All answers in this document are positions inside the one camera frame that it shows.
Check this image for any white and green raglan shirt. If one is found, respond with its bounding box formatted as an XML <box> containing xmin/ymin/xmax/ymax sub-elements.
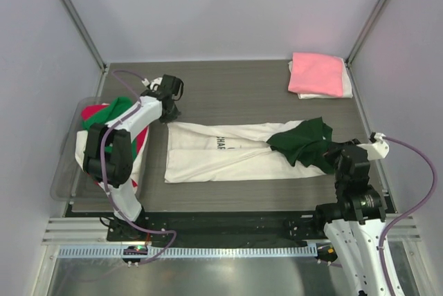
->
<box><xmin>165</xmin><ymin>118</ymin><xmax>334</xmax><ymax>183</ymax></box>

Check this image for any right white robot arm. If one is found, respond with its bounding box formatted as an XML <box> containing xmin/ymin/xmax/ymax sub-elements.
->
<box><xmin>311</xmin><ymin>133</ymin><xmax>404</xmax><ymax>295</ymax></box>

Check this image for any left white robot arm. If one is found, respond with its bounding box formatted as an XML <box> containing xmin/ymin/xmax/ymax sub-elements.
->
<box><xmin>82</xmin><ymin>74</ymin><xmax>184</xmax><ymax>240</ymax></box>

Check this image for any folded white shirt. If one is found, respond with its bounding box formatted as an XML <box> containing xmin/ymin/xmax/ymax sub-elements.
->
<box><xmin>288</xmin><ymin>57</ymin><xmax>354</xmax><ymax>100</ymax></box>

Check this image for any red green white shirt pile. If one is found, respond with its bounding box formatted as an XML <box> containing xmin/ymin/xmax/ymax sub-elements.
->
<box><xmin>75</xmin><ymin>97</ymin><xmax>149</xmax><ymax>193</ymax></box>

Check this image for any folded pink shirt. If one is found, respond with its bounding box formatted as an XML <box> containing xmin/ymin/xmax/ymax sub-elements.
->
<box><xmin>287</xmin><ymin>51</ymin><xmax>345</xmax><ymax>98</ymax></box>

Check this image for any clear plastic bin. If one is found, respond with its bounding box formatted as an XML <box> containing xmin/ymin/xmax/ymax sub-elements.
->
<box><xmin>51</xmin><ymin>97</ymin><xmax>113</xmax><ymax>205</ymax></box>

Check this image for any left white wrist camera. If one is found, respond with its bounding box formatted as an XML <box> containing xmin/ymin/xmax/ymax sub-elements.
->
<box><xmin>142</xmin><ymin>77</ymin><xmax>163</xmax><ymax>91</ymax></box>

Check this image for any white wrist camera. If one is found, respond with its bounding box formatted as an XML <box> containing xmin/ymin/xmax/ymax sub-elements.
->
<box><xmin>142</xmin><ymin>77</ymin><xmax>163</xmax><ymax>91</ymax></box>
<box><xmin>358</xmin><ymin>132</ymin><xmax>390</xmax><ymax>161</ymax></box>

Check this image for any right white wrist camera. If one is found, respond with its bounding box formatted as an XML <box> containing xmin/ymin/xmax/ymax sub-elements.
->
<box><xmin>358</xmin><ymin>132</ymin><xmax>390</xmax><ymax>161</ymax></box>

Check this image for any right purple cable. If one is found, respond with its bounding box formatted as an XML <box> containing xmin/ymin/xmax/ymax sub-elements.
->
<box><xmin>316</xmin><ymin>135</ymin><xmax>437</xmax><ymax>296</ymax></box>

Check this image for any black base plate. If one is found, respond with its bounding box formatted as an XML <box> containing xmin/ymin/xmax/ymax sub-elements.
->
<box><xmin>65</xmin><ymin>202</ymin><xmax>397</xmax><ymax>246</ymax></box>

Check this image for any left aluminium frame post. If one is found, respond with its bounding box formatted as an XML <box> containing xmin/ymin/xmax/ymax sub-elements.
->
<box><xmin>60</xmin><ymin>0</ymin><xmax>107</xmax><ymax>73</ymax></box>

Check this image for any aluminium frame post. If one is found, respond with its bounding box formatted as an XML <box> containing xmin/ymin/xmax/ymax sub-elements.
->
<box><xmin>60</xmin><ymin>0</ymin><xmax>107</xmax><ymax>73</ymax></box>
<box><xmin>345</xmin><ymin>0</ymin><xmax>411</xmax><ymax>67</ymax></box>

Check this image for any white slotted cable duct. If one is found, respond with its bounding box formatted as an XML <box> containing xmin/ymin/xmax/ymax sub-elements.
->
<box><xmin>57</xmin><ymin>244</ymin><xmax>318</xmax><ymax>259</ymax></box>

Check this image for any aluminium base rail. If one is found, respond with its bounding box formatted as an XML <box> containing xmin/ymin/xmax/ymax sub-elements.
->
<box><xmin>41</xmin><ymin>216</ymin><xmax>115</xmax><ymax>245</ymax></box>

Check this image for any right aluminium frame post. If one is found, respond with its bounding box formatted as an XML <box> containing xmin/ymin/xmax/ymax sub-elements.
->
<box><xmin>345</xmin><ymin>0</ymin><xmax>411</xmax><ymax>67</ymax></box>

